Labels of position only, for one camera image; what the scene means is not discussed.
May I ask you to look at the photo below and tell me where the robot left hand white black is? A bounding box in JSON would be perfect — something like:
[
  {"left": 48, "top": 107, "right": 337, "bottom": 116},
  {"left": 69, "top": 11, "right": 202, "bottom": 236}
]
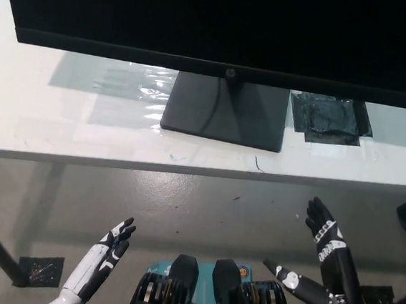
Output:
[{"left": 60, "top": 211, "right": 138, "bottom": 304}]

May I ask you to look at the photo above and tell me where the black HP computer monitor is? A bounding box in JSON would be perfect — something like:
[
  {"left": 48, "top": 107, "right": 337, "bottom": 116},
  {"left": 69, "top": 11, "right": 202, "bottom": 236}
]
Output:
[{"left": 0, "top": 0, "right": 406, "bottom": 166}]

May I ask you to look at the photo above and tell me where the clear plastic film sheet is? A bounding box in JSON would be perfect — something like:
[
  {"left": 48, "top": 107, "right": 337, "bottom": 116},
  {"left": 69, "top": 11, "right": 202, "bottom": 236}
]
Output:
[{"left": 45, "top": 51, "right": 183, "bottom": 122}]

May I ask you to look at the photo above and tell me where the robot left black body block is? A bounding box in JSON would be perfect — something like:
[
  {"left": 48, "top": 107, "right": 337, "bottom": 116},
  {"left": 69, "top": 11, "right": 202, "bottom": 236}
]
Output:
[{"left": 127, "top": 249, "right": 201, "bottom": 304}]

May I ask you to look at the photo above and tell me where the robot right hand black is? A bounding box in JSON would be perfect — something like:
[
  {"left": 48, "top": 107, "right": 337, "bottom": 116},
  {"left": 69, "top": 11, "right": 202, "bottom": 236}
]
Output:
[{"left": 258, "top": 192, "right": 370, "bottom": 304}]

